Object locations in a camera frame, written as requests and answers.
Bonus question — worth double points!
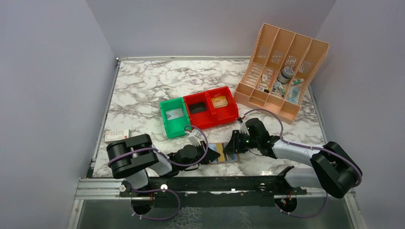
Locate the gold card in red bin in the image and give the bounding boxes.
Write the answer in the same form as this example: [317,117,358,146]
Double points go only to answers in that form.
[211,96,229,109]

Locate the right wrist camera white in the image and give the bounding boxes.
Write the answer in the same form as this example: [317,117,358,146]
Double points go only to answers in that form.
[237,117,249,135]

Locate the peach desk organizer rack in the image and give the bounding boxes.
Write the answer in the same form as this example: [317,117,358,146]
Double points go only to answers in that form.
[234,23,330,124]

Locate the silver card in green bin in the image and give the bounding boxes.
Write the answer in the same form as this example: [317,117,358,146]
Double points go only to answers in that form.
[165,108,184,121]

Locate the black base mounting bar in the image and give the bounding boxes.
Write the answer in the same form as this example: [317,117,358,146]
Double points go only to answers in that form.
[119,175,307,208]

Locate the green plastic bin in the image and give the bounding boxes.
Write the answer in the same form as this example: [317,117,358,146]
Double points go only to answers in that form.
[159,97,191,139]

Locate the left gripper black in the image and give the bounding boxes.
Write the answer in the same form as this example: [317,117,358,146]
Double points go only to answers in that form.
[179,141,221,171]

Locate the white red playing card box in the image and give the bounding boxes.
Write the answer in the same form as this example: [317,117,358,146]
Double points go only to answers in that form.
[104,129,130,143]

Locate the red double plastic bin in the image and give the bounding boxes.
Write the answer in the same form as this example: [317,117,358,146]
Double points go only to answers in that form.
[183,86,239,129]

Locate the small items in organizer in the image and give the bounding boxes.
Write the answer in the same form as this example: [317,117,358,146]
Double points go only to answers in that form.
[257,74,300,104]

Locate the brown leather card holder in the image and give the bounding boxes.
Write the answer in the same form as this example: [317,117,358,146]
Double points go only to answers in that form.
[209,143,240,165]

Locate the round jar patterned lid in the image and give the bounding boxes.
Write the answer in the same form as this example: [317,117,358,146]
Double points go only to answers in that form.
[277,67,294,83]

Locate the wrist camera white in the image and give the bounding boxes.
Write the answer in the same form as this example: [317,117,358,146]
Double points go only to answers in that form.
[187,129,202,146]
[237,117,249,135]

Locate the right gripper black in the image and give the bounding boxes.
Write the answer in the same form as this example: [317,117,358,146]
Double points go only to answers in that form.
[224,129,259,153]

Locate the green white tube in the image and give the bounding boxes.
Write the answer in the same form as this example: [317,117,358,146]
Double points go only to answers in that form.
[291,79,305,85]

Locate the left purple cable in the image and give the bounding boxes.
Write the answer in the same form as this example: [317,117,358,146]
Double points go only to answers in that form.
[107,125,210,221]

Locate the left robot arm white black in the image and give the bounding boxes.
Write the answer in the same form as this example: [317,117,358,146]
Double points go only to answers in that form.
[106,134,220,196]

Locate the gold card black stripe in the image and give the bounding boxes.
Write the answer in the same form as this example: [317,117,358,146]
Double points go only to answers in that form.
[218,152,226,163]

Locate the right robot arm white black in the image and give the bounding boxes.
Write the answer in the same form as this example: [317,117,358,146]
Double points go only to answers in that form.
[224,118,362,198]

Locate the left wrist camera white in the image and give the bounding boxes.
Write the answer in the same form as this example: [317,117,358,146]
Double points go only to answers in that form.
[187,129,202,146]

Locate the black card in red bin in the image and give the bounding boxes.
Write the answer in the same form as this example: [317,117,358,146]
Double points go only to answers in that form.
[188,102,207,115]

